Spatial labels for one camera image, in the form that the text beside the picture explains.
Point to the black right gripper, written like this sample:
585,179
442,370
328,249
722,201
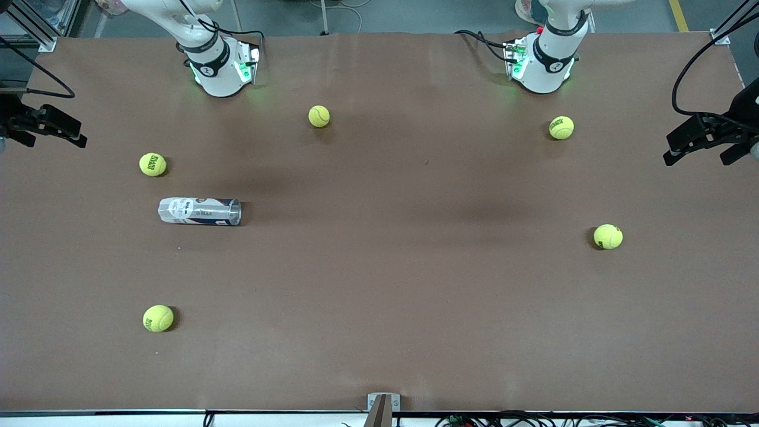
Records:
10,112

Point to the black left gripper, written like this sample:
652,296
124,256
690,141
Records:
745,114

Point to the clear plastic tennis ball can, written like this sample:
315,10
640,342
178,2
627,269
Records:
198,211

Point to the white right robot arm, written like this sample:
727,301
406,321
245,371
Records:
216,71

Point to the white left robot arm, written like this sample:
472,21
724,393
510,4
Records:
548,59

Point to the yellow tennis ball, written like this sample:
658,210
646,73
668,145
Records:
319,116
561,127
608,236
158,318
152,164

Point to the thin grey metal pole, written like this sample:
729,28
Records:
237,18
325,18

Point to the white shoe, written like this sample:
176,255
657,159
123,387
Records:
528,10

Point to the aluminium frame profile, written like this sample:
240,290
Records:
720,38
46,42

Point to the grey metal camera mount bracket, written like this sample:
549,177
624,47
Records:
383,409

